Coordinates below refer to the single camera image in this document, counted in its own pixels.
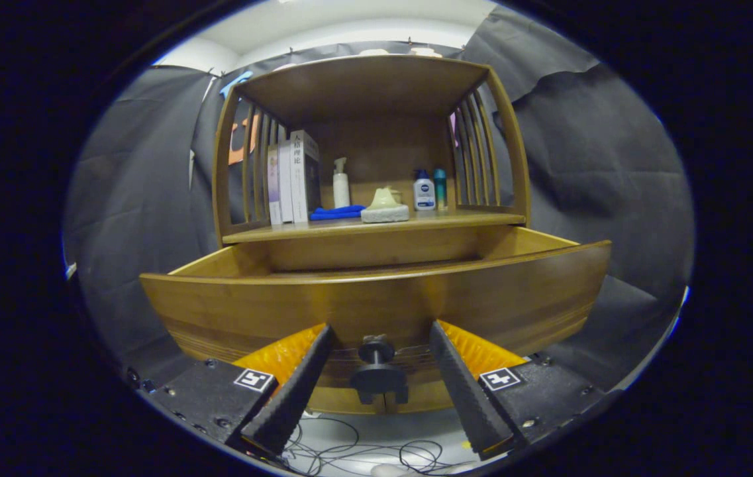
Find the thin white book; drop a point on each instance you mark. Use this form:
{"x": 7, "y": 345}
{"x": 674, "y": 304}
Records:
{"x": 285, "y": 185}

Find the blue folded cloth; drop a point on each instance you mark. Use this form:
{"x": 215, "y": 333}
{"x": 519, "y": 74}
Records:
{"x": 336, "y": 213}

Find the wooden countertop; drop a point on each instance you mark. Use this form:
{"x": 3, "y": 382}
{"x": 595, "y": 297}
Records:
{"x": 469, "y": 219}

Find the wooden cabinet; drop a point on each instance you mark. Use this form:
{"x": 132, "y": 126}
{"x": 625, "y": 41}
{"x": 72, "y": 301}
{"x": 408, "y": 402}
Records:
{"x": 363, "y": 86}

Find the white pump bottle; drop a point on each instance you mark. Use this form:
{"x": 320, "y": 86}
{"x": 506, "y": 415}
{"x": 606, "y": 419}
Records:
{"x": 341, "y": 192}

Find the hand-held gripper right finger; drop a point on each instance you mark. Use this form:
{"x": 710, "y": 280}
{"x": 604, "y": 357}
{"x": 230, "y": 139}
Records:
{"x": 465, "y": 397}

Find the white bottle blue cap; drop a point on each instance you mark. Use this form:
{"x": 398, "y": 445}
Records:
{"x": 424, "y": 195}

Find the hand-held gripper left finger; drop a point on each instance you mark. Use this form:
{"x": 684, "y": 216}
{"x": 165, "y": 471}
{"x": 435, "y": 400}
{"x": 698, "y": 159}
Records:
{"x": 297, "y": 394}

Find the pale purple book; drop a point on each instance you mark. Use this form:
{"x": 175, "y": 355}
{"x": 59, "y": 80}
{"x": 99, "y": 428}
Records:
{"x": 273, "y": 189}

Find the large white dark-cover book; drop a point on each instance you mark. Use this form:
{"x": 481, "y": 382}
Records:
{"x": 298, "y": 179}

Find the black drawer knob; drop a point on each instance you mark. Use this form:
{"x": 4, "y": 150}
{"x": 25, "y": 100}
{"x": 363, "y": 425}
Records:
{"x": 378, "y": 377}

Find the wooden drawer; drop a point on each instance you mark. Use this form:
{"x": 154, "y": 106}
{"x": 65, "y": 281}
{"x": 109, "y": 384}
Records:
{"x": 383, "y": 305}

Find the teal slim bottle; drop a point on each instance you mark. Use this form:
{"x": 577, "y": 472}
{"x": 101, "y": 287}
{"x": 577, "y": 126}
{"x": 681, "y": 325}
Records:
{"x": 440, "y": 192}

